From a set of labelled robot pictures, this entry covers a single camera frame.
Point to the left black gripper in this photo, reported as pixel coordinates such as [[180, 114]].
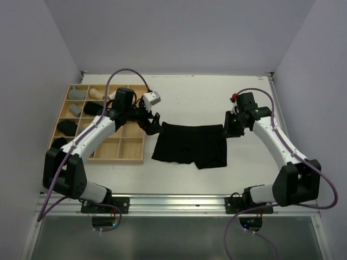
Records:
[[154, 127]]

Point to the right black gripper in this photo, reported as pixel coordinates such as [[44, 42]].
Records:
[[229, 131]]

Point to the white underwear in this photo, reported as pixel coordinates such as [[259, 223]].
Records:
[[111, 96]]

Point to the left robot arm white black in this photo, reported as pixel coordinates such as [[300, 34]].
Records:
[[64, 171]]

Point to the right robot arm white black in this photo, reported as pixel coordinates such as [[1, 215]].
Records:
[[297, 181]]

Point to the beige rolled underwear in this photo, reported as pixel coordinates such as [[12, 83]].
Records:
[[95, 94]]

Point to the black rolled underwear second row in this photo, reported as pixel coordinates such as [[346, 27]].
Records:
[[92, 108]]

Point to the grey rolled underwear second row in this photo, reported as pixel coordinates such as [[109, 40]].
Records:
[[75, 110]]

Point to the black rolled underwear third row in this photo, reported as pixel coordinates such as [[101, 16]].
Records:
[[67, 127]]

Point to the grey rolled underwear top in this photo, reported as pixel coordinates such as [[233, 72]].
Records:
[[76, 94]]

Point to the black rolled underwear bottom row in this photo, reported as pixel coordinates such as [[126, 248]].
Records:
[[59, 142]]

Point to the wooden compartment tray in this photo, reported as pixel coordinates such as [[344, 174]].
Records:
[[126, 145]]

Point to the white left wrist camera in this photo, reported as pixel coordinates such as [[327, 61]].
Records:
[[150, 99]]

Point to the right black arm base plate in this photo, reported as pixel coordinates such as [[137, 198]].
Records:
[[236, 203]]

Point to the aluminium mounting rail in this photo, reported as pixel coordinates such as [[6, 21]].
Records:
[[165, 205]]

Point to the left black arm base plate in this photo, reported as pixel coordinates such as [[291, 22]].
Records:
[[122, 203]]

